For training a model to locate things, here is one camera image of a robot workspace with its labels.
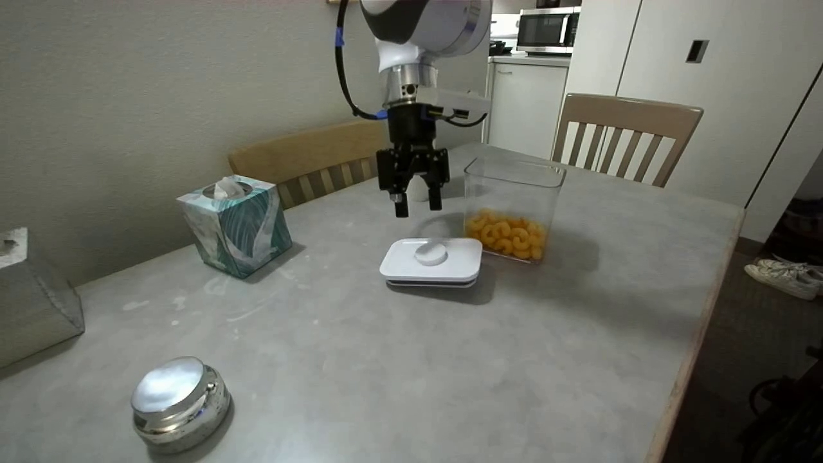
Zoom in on light wooden slatted chair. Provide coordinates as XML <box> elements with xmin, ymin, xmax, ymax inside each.
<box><xmin>549</xmin><ymin>93</ymin><xmax>702</xmax><ymax>187</ymax></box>

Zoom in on teal patterned tissue box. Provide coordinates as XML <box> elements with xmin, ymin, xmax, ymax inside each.
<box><xmin>178</xmin><ymin>174</ymin><xmax>292</xmax><ymax>277</ymax></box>

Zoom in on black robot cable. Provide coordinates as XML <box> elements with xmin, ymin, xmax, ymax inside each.
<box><xmin>332</xmin><ymin>0</ymin><xmax>392</xmax><ymax>124</ymax></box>

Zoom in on small silver metal tin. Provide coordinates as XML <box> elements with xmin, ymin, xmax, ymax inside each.
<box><xmin>130</xmin><ymin>356</ymin><xmax>230</xmax><ymax>453</ymax></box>

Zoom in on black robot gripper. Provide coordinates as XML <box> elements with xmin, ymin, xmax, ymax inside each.
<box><xmin>376</xmin><ymin>103</ymin><xmax>449</xmax><ymax>218</ymax></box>

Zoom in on white sneakers on floor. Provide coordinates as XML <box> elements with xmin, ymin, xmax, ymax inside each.
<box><xmin>745</xmin><ymin>259</ymin><xmax>823</xmax><ymax>301</ymax></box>

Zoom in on orange cereal rings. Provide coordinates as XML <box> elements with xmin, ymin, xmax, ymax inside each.
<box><xmin>463</xmin><ymin>209</ymin><xmax>548</xmax><ymax>263</ymax></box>

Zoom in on black microwave oven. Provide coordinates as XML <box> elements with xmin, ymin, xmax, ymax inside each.
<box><xmin>516</xmin><ymin>5</ymin><xmax>580</xmax><ymax>54</ymax></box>

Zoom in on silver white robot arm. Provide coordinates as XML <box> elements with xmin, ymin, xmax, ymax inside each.
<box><xmin>360</xmin><ymin>0</ymin><xmax>490</xmax><ymax>218</ymax></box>

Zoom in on white paper towel roll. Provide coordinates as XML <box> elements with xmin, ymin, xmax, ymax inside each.
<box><xmin>405</xmin><ymin>174</ymin><xmax>430</xmax><ymax>210</ymax></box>

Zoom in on wooden chair by wall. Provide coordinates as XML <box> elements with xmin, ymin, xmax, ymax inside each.
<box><xmin>229</xmin><ymin>120</ymin><xmax>387</xmax><ymax>209</ymax></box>

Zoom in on white rectangular container lid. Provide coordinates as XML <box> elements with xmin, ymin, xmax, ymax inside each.
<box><xmin>377</xmin><ymin>236</ymin><xmax>484</xmax><ymax>284</ymax></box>

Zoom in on clear plastic food container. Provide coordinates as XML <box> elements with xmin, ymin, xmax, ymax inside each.
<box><xmin>463</xmin><ymin>155</ymin><xmax>565</xmax><ymax>263</ymax></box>

